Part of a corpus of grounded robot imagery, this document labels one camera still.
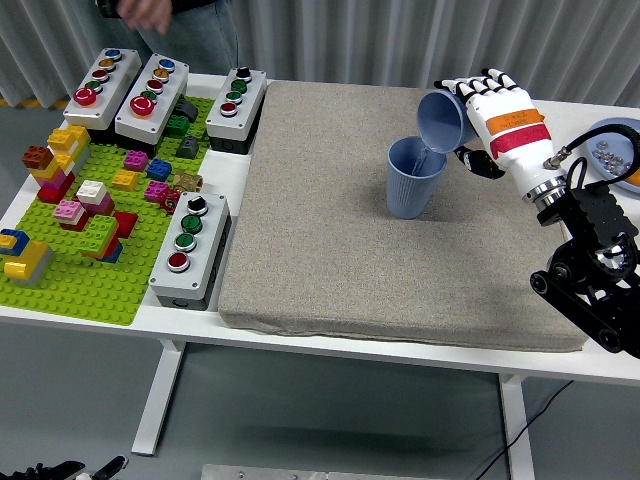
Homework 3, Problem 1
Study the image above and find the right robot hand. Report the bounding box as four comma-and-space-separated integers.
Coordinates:
433, 68, 569, 194

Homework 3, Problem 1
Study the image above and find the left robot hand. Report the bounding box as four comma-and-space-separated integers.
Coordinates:
0, 454, 129, 480

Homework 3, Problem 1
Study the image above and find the person's hand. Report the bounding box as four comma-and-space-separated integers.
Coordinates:
117, 0, 174, 35

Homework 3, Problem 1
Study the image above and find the blue ribbed cup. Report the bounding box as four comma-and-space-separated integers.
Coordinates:
417, 88, 484, 156
387, 135, 448, 220

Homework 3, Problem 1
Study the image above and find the person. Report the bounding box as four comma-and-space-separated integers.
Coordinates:
92, 0, 239, 76

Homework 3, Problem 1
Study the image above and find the five-button control box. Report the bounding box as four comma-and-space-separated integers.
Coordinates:
114, 52, 190, 160
62, 47, 146, 146

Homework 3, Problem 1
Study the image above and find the grey sloped toy brick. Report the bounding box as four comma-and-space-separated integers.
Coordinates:
175, 134, 201, 160
174, 98, 200, 122

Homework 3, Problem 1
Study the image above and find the blue plate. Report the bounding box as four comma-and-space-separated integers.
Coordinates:
585, 116, 640, 194

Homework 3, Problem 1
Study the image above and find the green toy brick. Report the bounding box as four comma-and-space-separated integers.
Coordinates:
167, 113, 191, 139

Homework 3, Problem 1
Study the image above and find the white table leg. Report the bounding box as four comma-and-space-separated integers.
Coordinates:
130, 338, 187, 457
497, 372, 537, 480

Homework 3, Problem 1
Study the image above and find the four-button control box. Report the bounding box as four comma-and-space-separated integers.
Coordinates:
148, 191, 234, 312
204, 66, 268, 155

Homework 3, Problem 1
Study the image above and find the magenta toy brick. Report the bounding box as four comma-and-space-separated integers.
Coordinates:
123, 149, 150, 173
143, 180, 170, 203

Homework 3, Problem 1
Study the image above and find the blue toy brick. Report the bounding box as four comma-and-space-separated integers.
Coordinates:
146, 157, 174, 182

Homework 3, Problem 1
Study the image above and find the yellow toy brick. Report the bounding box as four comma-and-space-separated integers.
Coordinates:
111, 168, 140, 192

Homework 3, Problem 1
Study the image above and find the green brick baseplate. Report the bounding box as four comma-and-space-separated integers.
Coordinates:
0, 94, 217, 327

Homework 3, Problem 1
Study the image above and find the multicolour brick tower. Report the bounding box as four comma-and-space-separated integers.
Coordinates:
21, 124, 92, 204

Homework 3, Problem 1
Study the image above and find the grey pleated curtain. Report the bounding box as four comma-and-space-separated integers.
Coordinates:
0, 0, 640, 109

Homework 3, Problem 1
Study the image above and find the white and pink brick stack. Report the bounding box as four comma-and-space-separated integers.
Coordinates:
76, 179, 116, 216

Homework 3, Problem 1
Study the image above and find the grey-brown mat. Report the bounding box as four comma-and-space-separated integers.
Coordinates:
218, 79, 594, 354

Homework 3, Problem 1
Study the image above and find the red toy brick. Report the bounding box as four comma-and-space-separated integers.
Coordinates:
112, 210, 140, 239

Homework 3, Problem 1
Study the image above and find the blue yellow grey brick stack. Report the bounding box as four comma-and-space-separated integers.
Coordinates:
0, 228, 55, 288

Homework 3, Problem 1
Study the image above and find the pink and red brick stack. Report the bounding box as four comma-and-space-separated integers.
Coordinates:
53, 198, 90, 232

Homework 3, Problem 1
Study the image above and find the green topped brick stack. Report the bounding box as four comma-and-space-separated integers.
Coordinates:
77, 213, 124, 265

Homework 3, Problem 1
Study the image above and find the brass valve with red handle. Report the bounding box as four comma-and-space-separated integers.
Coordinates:
158, 169, 205, 215

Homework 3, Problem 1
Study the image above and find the black floor cable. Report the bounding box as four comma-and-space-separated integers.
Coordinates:
474, 379, 575, 480

